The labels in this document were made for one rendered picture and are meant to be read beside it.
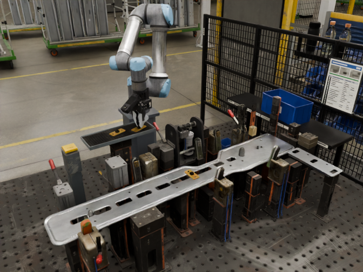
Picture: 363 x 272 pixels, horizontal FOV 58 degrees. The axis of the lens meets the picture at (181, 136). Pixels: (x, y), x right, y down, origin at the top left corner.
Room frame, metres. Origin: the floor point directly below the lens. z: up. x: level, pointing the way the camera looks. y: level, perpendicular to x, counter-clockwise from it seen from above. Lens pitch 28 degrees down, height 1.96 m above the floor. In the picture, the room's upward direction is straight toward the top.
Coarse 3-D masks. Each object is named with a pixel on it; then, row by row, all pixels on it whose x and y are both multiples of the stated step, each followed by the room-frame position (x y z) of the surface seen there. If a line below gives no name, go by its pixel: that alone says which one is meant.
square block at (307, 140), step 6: (306, 132) 1.73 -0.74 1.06; (300, 138) 1.68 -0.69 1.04; (306, 138) 1.65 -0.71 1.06; (312, 138) 1.65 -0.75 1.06; (300, 144) 1.68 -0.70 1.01; (306, 144) 1.65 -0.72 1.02; (312, 144) 1.65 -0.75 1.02; (306, 150) 1.64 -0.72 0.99; (312, 150) 1.66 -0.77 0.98; (306, 174) 1.66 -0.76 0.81; (306, 180) 1.66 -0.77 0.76; (306, 186) 1.67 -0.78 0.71
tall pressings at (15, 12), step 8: (8, 0) 9.72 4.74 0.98; (16, 0) 9.81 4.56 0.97; (24, 0) 10.20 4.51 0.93; (32, 0) 10.00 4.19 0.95; (40, 0) 9.89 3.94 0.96; (16, 8) 9.85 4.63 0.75; (24, 8) 9.95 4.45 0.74; (16, 16) 9.81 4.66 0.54; (24, 16) 9.88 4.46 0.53; (56, 16) 10.45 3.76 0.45; (16, 24) 9.78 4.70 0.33; (40, 24) 9.86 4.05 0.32
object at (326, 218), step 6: (324, 180) 1.41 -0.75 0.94; (330, 180) 1.39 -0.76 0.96; (336, 180) 1.39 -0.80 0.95; (324, 186) 1.41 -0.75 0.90; (330, 186) 1.38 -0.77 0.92; (324, 192) 1.40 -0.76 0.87; (330, 192) 1.39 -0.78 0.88; (324, 198) 1.40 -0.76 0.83; (330, 198) 1.41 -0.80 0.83; (324, 204) 1.39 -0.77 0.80; (312, 210) 1.45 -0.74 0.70; (318, 210) 1.41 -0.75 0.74; (324, 210) 1.38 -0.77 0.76; (318, 216) 1.40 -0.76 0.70; (324, 216) 1.39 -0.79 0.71; (330, 216) 1.40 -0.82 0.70
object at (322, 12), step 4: (324, 0) 5.55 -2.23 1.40; (328, 0) 5.48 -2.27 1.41; (332, 0) 5.49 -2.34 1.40; (324, 4) 5.53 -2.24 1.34; (328, 4) 5.47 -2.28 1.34; (332, 4) 5.50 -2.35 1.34; (320, 8) 5.58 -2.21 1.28; (324, 8) 5.52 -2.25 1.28; (328, 8) 5.47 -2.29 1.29; (332, 8) 5.51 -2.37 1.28; (320, 12) 5.57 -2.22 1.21; (324, 12) 5.51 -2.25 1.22; (320, 16) 5.56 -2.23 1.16; (324, 16) 5.50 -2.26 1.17; (320, 20) 5.55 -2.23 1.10; (324, 20) 5.48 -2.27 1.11
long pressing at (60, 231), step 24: (240, 144) 1.68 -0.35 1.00; (264, 144) 1.69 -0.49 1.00; (288, 144) 1.69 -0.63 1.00; (192, 168) 1.43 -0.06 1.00; (216, 168) 1.43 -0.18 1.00; (240, 168) 1.43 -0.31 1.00; (120, 192) 1.23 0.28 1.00; (168, 192) 1.23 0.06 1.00; (48, 216) 1.06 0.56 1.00; (72, 216) 1.07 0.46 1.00; (96, 216) 1.07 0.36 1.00; (120, 216) 1.07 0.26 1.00; (72, 240) 0.94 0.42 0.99
